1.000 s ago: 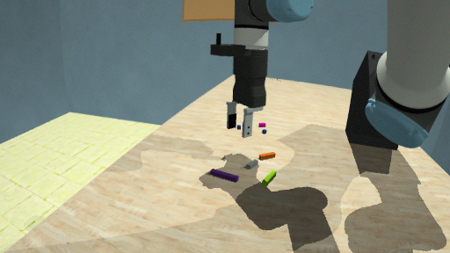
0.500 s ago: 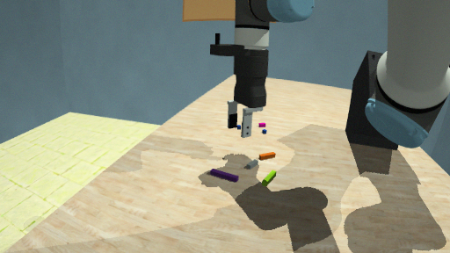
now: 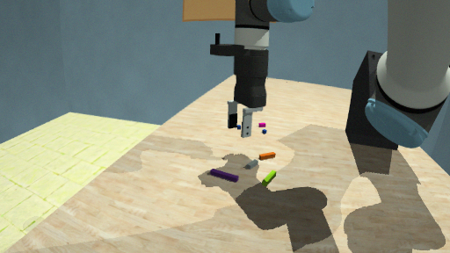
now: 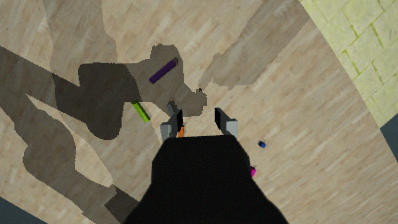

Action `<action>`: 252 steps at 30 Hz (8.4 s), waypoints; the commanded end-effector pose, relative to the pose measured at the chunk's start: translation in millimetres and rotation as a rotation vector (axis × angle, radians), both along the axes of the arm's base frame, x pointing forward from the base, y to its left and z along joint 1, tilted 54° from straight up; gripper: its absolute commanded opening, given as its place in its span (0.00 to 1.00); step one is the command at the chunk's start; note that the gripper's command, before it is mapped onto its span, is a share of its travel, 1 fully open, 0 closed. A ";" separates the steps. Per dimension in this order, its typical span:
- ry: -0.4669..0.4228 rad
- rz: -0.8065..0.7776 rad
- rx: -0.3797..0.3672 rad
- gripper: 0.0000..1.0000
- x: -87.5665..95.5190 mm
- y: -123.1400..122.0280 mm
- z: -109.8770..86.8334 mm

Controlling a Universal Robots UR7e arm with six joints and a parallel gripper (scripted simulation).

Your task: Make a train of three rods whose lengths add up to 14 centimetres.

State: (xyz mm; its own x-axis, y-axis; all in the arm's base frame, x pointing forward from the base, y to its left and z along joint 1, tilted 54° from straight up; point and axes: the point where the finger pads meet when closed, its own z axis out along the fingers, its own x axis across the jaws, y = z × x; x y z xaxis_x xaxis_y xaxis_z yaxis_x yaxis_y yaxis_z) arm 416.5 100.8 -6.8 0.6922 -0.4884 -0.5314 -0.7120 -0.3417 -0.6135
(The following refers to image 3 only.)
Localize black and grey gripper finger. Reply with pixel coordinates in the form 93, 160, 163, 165
228, 100, 239, 129
241, 107, 264, 138

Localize orange rod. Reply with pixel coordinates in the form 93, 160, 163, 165
259, 152, 276, 160

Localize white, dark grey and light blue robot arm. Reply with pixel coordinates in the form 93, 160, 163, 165
235, 0, 450, 148

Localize purple rod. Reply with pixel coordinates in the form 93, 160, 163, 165
210, 169, 239, 182

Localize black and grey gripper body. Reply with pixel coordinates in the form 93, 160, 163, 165
210, 28, 269, 108

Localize lime green rod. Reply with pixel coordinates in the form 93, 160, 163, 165
262, 170, 276, 186

